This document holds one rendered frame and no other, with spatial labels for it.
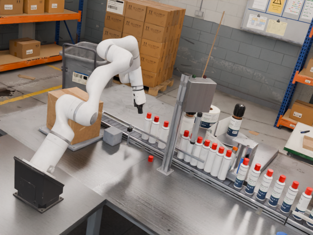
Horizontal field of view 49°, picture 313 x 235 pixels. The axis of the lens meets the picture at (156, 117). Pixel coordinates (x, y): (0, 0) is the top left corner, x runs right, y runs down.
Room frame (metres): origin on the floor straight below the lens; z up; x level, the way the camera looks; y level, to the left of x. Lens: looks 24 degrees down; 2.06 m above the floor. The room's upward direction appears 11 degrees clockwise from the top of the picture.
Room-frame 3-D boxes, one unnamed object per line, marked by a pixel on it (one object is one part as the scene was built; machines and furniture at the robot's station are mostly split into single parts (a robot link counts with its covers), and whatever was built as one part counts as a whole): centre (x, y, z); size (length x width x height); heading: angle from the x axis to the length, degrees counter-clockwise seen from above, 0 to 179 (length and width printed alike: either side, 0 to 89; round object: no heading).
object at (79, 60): (4.50, 1.03, 0.48); 0.89 x 0.63 x 0.96; 173
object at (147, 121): (2.21, 0.05, 0.98); 0.05 x 0.05 x 0.20
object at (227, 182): (2.07, -0.16, 0.86); 1.65 x 0.08 x 0.04; 59
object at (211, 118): (2.69, -0.41, 0.95); 0.20 x 0.20 x 0.14
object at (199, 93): (1.95, -0.21, 1.38); 0.17 x 0.10 x 0.19; 114
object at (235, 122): (2.50, -0.62, 1.04); 0.09 x 0.09 x 0.29
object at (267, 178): (1.75, -0.71, 0.98); 0.05 x 0.05 x 0.20
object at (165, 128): (2.13, -0.07, 0.98); 0.05 x 0.05 x 0.20
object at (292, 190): (1.67, -0.84, 0.98); 0.05 x 0.05 x 0.20
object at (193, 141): (1.90, -0.25, 1.18); 0.04 x 0.04 x 0.21
